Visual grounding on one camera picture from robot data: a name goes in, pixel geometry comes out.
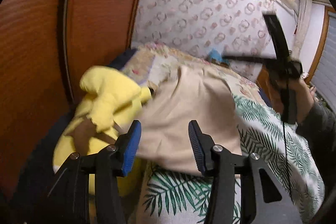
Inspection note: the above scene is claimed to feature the slatted wooden wardrobe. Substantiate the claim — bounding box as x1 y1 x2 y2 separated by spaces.
0 0 154 203

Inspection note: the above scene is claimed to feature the beige window curtain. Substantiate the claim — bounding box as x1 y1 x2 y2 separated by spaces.
293 0 311 59

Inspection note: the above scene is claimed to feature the person's right hand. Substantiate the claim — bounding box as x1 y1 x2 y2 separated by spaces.
290 78 317 122

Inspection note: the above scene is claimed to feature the grey window blind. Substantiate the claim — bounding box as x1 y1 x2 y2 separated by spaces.
311 7 336 109

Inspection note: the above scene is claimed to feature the circle-patterned sheer curtain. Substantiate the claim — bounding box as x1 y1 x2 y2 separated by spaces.
131 0 279 83

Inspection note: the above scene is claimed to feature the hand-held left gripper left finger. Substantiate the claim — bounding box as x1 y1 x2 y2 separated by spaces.
47 120 142 224

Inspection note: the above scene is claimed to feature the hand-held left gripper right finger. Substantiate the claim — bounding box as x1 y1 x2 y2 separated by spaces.
188 120 302 224

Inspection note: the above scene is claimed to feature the black cable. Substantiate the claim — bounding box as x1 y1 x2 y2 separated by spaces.
282 119 296 203

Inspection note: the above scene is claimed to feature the blue plastic item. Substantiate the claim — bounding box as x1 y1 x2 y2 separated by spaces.
207 48 226 63

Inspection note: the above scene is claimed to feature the wooden sideboard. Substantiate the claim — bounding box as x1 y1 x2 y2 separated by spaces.
256 67 271 93

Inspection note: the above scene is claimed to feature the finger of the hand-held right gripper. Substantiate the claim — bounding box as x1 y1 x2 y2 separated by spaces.
262 12 292 62
223 55 276 65

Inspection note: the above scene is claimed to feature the yellow plush toy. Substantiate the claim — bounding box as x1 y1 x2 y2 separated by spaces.
52 65 153 195

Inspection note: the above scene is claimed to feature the person's right forearm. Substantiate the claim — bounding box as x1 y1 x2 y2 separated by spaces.
295 101 336 161

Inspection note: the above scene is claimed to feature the beige printed t-shirt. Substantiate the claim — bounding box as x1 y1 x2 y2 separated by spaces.
136 65 242 177

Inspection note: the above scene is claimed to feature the dark blue bed sheet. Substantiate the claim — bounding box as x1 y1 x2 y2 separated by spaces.
109 48 273 109

